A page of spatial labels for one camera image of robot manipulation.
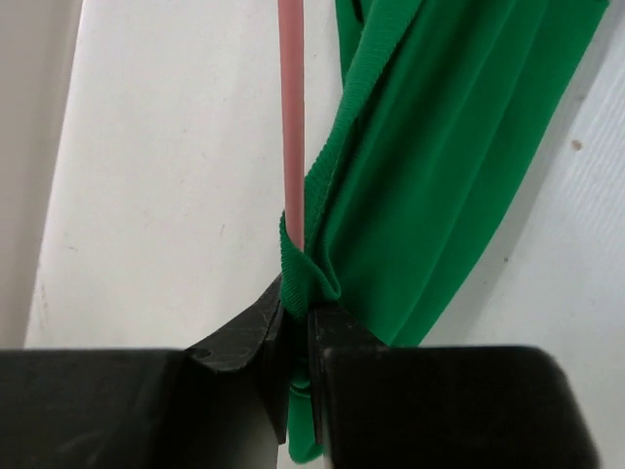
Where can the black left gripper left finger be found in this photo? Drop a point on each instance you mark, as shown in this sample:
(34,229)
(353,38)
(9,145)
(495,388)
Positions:
(221,403)

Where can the pink wire hanger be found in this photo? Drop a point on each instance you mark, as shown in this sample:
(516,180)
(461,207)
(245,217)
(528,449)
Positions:
(291,58)

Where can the green t shirt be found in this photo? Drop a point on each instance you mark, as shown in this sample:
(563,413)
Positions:
(444,105)

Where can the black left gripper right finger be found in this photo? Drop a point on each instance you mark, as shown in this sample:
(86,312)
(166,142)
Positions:
(375,406)

